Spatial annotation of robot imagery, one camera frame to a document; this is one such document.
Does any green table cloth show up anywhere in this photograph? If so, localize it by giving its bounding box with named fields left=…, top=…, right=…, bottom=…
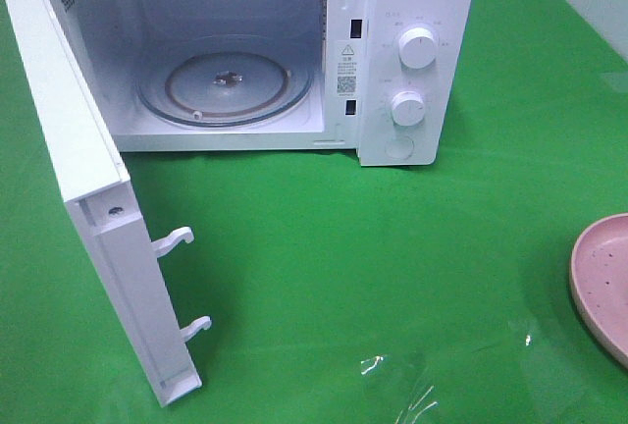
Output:
left=1, top=0, right=627, bottom=423

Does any white microwave door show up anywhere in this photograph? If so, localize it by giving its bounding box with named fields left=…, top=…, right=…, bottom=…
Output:
left=6, top=0, right=212, bottom=405

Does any white microwave knob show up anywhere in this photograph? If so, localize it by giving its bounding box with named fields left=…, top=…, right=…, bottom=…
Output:
left=391, top=91, right=426, bottom=127
left=398, top=26, right=438, bottom=70

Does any pink speckled plate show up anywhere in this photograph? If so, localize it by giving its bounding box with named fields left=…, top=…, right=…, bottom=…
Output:
left=569, top=213, right=627, bottom=366

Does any white microwave oven body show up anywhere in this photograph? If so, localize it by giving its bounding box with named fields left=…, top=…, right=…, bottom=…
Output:
left=58, top=0, right=471, bottom=166

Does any round white door-release button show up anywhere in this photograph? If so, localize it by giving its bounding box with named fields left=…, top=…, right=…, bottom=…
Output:
left=385, top=136, right=414, bottom=160

